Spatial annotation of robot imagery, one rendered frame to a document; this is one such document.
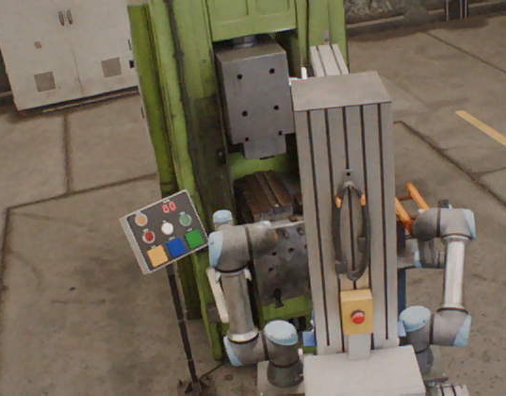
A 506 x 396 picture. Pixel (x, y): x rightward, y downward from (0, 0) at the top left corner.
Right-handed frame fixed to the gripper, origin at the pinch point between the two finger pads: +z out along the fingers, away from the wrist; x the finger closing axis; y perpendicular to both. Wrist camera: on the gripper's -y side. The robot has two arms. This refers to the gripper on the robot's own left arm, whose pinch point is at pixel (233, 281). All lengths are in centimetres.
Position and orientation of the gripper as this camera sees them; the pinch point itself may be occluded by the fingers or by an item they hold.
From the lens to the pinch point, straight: 309.3
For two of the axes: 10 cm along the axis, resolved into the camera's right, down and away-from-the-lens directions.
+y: 0.1, 4.7, -8.8
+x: 9.9, -1.1, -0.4
